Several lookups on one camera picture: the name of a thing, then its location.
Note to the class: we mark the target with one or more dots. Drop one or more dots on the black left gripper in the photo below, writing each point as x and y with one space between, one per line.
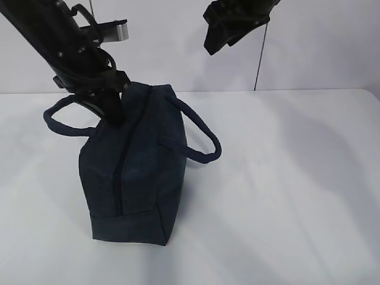
110 81

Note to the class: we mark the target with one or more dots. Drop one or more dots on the navy blue lunch bag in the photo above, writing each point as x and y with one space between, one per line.
132 175

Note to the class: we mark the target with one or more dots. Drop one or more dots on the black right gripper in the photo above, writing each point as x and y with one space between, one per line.
256 12

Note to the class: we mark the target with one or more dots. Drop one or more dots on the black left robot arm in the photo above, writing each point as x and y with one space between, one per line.
69 40

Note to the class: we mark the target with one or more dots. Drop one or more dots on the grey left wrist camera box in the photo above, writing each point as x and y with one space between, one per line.
113 31

